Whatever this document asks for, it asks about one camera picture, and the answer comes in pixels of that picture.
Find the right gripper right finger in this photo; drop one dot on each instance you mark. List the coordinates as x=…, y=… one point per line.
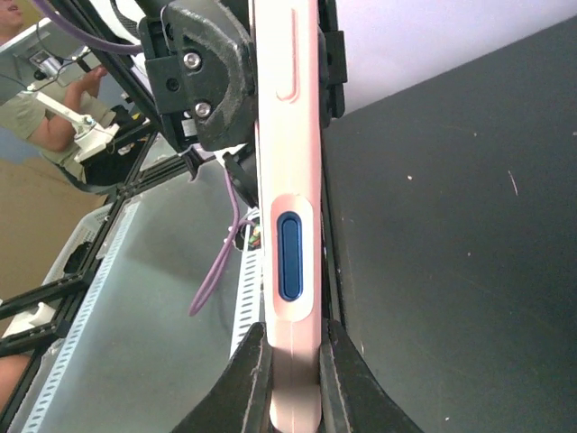
x=352, y=399

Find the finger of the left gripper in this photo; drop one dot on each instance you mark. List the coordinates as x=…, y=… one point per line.
x=332, y=62
x=216, y=58

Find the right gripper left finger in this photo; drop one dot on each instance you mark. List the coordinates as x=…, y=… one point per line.
x=240, y=399

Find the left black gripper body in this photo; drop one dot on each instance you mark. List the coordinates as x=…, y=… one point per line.
x=270, y=71

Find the pink cased phone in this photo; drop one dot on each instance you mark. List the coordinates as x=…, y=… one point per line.
x=289, y=156

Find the dark phone from pink case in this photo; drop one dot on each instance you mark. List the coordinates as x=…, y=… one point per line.
x=290, y=267

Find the small circuit board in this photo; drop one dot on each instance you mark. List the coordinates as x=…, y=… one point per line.
x=253, y=237

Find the person in background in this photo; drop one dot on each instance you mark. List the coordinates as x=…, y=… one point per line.
x=22, y=114

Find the left black frame post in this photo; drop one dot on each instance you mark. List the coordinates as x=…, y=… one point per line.
x=84, y=16

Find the light blue slotted cable duct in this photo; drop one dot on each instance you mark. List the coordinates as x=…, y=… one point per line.
x=134, y=359

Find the silver camera mount arms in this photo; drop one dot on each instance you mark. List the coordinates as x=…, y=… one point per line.
x=76, y=122

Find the white crate outside frame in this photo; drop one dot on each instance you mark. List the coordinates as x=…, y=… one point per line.
x=82, y=236

